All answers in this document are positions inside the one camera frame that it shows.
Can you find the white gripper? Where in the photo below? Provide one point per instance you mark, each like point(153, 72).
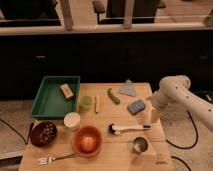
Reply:
point(158, 101)

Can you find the blue sponge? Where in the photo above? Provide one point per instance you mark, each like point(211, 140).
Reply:
point(136, 107)

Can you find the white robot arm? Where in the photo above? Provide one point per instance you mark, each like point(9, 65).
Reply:
point(176, 88)

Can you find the metal cup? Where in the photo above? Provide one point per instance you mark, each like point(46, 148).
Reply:
point(140, 145)

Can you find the green plastic cup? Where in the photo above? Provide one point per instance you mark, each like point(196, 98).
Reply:
point(85, 103)

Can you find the white cup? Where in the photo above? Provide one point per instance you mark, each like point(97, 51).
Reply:
point(72, 120)

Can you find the grey folded cloth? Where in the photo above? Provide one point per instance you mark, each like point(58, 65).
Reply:
point(128, 89)

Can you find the white dish brush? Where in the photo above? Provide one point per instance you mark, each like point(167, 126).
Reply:
point(115, 129)

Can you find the green pepper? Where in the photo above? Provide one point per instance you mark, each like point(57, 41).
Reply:
point(113, 97)

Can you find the yellow stick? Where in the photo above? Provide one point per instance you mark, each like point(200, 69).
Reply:
point(97, 103)

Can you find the orange bowl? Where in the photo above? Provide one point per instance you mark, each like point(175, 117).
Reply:
point(86, 131)

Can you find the orange fruit in bowl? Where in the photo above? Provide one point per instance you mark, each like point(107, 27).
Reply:
point(88, 143)

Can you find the wooden block in tray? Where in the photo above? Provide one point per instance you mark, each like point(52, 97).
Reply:
point(66, 90)

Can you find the office chair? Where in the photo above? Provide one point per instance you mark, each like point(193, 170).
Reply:
point(127, 11)

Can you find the green plastic tray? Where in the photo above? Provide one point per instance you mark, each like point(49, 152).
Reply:
point(50, 101)

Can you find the dark brown bowl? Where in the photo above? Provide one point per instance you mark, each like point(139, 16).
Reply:
point(43, 134)

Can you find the silver fork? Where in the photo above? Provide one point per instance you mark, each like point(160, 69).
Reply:
point(48, 160)

